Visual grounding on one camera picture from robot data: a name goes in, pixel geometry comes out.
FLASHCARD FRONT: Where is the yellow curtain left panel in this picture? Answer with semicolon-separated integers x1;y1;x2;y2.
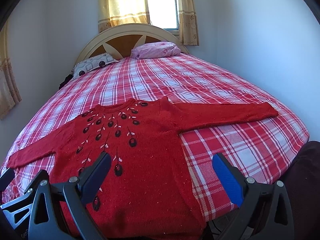
98;0;150;33

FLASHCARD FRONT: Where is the pink pillow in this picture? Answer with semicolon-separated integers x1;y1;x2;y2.
131;41;181;60

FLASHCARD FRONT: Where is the yellow curtain panel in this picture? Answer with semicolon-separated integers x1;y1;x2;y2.
98;0;150;33
178;0;199;46

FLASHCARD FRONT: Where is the black item beside bed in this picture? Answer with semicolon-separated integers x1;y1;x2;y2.
59;74;73;89

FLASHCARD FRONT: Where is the cream wooden headboard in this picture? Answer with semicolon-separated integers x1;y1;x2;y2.
76;23;189;63

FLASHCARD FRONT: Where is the red knitted sweater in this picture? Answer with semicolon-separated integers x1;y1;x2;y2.
8;97;278;239

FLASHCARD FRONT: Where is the bedroom window behind headboard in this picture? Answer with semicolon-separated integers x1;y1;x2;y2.
148;0;179;33

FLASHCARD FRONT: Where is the red white plaid bedsheet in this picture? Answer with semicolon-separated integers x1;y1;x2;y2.
9;54;309;220

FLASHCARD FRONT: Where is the yellow curtain right panel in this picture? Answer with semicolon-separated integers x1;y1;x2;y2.
178;0;199;46

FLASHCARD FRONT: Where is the beige side window curtain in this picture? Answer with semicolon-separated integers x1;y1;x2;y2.
0;21;22;120

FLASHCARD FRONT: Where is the white black patterned pillow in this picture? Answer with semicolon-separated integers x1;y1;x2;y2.
72;53;118;80

